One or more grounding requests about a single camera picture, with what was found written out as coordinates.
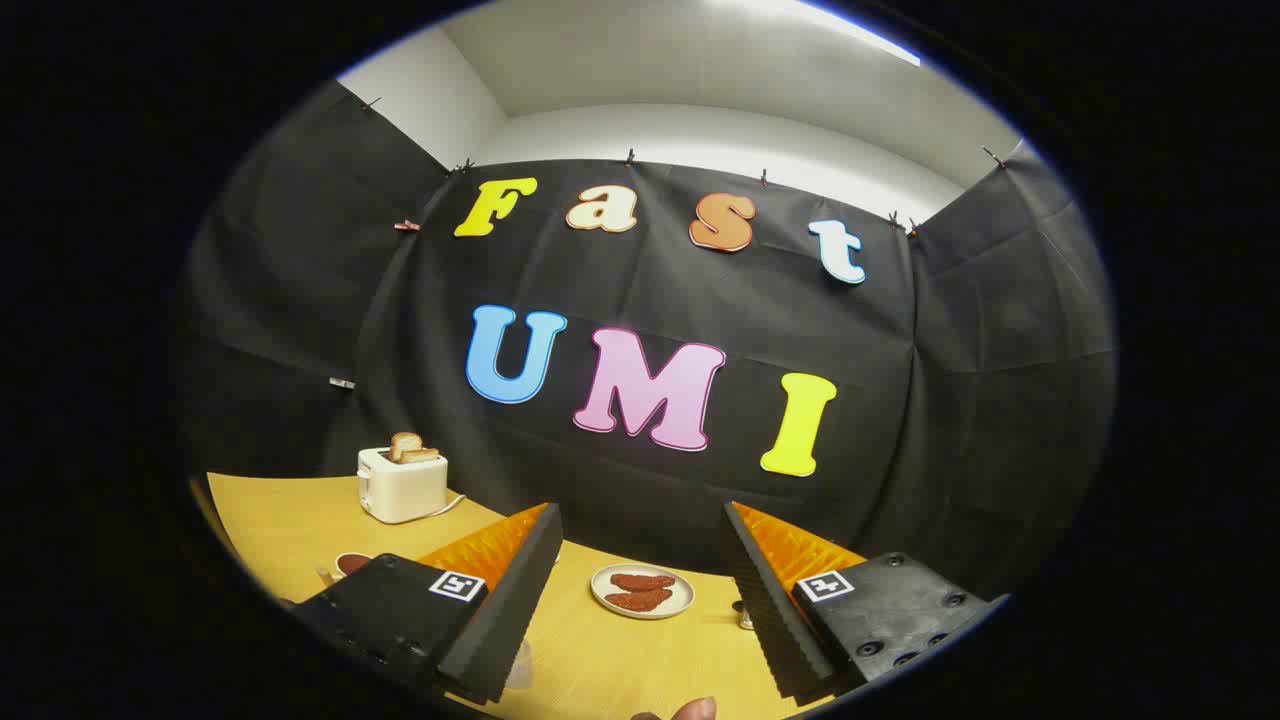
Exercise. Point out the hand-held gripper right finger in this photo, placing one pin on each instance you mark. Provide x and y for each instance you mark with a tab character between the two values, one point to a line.
775	630

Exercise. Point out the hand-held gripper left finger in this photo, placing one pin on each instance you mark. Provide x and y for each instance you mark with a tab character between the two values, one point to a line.
500	630

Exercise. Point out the white plate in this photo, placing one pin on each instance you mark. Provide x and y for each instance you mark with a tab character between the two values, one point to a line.
680	600

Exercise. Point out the red meat slice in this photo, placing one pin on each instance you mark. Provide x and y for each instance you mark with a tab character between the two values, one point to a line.
642	581
638	600

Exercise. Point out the white toaster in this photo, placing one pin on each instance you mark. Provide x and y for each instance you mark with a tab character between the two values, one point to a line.
400	490

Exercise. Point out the toast slice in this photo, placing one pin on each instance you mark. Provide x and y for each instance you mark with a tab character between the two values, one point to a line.
405	443
422	456

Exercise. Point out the wooden table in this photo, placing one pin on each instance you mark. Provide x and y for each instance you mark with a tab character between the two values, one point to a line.
290	520

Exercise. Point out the black backdrop cloth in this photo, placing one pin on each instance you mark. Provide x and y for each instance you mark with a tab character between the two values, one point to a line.
900	330

